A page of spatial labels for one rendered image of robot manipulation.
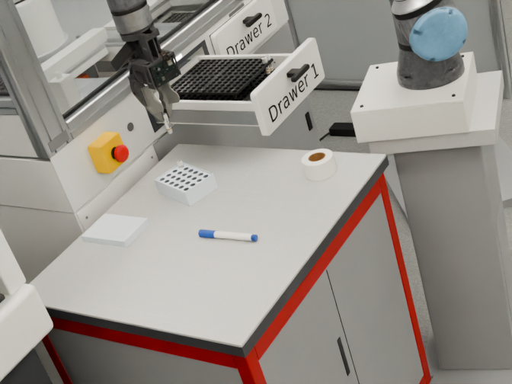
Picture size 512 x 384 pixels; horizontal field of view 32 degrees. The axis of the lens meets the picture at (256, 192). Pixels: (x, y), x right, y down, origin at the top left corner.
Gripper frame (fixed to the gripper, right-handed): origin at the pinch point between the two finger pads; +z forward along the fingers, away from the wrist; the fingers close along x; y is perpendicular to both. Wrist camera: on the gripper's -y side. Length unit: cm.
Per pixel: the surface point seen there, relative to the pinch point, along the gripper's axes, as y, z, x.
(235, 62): -18.3, 7.3, 34.2
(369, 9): -105, 59, 165
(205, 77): -20.0, 7.4, 25.4
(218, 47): -33, 8, 40
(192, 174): -1.6, 17.7, 2.8
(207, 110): -9.0, 9.8, 16.4
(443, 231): 31, 50, 44
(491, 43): -54, 74, 176
